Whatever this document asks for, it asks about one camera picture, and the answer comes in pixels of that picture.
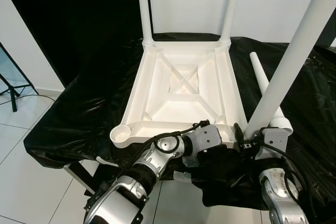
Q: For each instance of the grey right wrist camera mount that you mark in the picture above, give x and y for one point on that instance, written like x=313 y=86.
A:
x=275 y=139

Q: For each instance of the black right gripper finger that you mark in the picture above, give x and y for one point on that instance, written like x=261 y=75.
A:
x=239 y=135

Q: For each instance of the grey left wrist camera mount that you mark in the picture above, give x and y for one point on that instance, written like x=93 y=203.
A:
x=206 y=137

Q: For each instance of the black tripod stand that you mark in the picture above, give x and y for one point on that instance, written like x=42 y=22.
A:
x=13 y=95

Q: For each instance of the black plastic cover sheet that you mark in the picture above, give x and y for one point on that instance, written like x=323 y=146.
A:
x=79 y=114

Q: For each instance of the black door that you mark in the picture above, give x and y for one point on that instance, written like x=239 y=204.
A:
x=68 y=19

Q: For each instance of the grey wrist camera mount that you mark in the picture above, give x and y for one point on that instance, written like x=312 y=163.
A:
x=275 y=139
x=206 y=137

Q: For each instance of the black wall pillar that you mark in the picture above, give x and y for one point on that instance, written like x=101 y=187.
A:
x=329 y=32

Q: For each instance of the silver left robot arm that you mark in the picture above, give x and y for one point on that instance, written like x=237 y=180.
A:
x=152 y=163

